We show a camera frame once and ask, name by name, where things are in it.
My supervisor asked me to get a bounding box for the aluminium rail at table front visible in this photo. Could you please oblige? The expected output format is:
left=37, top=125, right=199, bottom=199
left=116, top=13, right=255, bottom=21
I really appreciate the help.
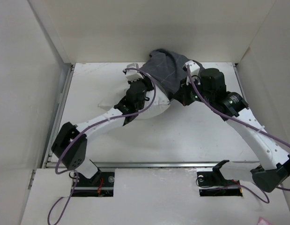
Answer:
left=45, top=160, right=260, bottom=169

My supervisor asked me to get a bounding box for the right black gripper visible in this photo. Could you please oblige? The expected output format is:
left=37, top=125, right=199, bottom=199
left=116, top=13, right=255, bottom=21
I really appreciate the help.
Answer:
left=172, top=75, right=214, bottom=106

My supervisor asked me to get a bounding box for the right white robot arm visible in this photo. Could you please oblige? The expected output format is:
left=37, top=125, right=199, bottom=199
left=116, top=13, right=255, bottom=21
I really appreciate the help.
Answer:
left=173, top=67, right=290, bottom=193

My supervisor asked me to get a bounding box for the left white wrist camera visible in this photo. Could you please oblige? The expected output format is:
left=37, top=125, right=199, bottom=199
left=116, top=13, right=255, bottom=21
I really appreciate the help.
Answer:
left=123, top=63, right=143, bottom=82

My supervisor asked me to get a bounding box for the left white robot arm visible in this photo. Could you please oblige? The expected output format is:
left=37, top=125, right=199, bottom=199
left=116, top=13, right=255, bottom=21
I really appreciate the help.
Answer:
left=51, top=77, right=156, bottom=186

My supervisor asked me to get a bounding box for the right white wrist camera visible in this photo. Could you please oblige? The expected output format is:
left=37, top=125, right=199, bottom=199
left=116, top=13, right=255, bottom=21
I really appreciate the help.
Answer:
left=183, top=60, right=201, bottom=85

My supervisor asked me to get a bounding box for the pink object at corner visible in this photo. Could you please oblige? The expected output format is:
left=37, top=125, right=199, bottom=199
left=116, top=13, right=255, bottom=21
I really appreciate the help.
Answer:
left=257, top=217, right=272, bottom=225

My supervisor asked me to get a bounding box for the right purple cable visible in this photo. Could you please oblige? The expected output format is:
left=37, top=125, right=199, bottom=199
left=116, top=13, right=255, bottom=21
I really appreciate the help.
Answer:
left=186, top=65, right=290, bottom=203

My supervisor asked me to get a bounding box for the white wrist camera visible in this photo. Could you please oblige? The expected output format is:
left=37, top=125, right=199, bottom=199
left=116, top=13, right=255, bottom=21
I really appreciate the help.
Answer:
left=183, top=60, right=201, bottom=85
left=123, top=63, right=143, bottom=82

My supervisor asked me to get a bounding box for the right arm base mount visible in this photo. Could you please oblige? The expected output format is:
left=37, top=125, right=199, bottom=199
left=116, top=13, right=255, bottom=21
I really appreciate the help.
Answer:
left=195, top=160, right=243, bottom=197

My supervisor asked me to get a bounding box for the dark grey checked pillowcase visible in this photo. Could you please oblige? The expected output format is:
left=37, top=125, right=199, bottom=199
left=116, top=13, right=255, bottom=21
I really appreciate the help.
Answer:
left=138, top=48, right=205, bottom=100

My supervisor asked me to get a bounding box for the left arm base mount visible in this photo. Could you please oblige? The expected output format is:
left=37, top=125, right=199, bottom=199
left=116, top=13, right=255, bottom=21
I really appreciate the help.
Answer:
left=69, top=171, right=115, bottom=197

